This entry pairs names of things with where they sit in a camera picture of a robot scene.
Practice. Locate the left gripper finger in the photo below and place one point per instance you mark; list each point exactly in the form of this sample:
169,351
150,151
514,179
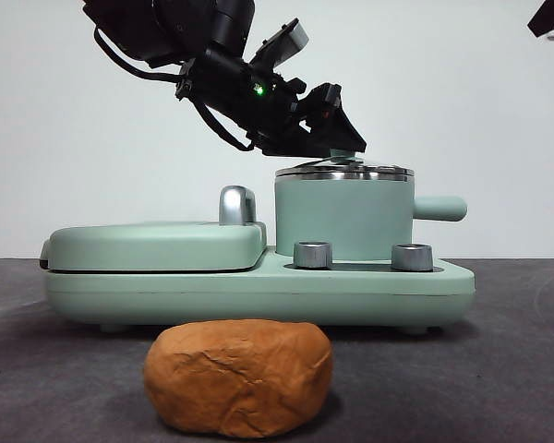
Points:
334,127

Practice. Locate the glass lid with green knob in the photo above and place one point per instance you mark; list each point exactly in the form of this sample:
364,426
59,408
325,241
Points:
344,156

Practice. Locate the brown potato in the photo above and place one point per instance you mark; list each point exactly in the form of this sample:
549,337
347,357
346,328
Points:
240,378

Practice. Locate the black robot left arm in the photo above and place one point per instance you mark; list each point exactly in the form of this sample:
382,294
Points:
166,27

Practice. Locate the silver control knob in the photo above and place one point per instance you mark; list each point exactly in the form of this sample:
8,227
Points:
412,258
312,256

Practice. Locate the green griddle cover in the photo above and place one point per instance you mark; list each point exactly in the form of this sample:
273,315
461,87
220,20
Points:
143,244

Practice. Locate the green breakfast machine base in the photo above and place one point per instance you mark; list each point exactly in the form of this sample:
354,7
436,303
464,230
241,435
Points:
258,300

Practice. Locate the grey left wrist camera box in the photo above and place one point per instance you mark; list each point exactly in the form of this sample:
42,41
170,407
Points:
287,41

